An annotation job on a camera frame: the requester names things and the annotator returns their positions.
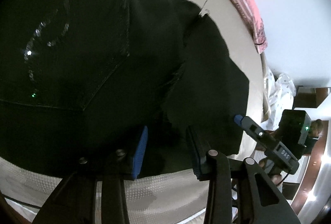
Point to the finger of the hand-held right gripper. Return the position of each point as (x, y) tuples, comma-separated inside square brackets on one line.
[(248, 124)]

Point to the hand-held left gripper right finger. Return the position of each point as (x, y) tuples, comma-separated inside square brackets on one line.
[(197, 155)]

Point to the black pants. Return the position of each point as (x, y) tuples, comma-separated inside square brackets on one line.
[(103, 71)]

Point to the brown wooden furniture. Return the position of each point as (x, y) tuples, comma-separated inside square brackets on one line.
[(310, 97)]

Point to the person's right hand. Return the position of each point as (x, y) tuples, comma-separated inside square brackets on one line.
[(264, 164)]

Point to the person's body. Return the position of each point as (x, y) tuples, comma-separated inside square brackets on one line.
[(315, 136)]

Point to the beige satin blanket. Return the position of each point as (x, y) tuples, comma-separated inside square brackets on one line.
[(264, 84)]

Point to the white dotted cloth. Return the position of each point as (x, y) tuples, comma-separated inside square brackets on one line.
[(279, 92)]

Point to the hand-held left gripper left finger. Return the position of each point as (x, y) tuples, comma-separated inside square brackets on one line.
[(139, 155)]

